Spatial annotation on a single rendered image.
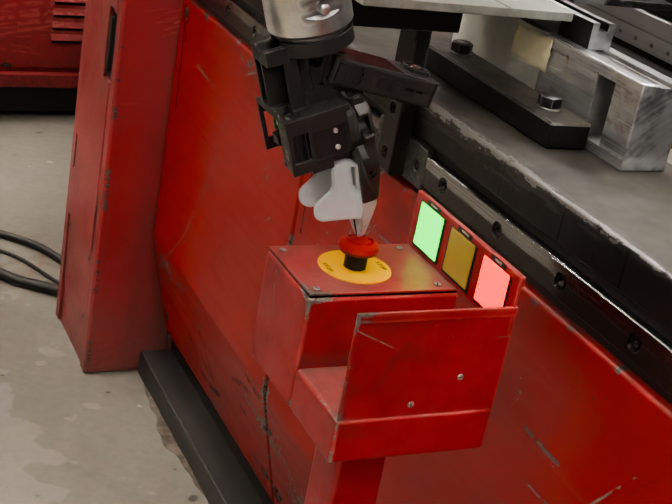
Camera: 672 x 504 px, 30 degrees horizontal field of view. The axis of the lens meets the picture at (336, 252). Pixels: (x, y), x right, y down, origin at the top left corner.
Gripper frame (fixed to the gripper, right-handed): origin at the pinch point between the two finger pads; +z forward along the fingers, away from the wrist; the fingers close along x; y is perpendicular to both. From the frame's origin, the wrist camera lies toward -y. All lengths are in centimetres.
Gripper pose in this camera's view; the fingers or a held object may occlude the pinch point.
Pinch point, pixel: (364, 220)
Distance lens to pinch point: 118.4
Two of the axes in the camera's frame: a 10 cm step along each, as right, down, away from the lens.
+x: 4.0, 4.3, -8.1
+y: -9.0, 3.3, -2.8
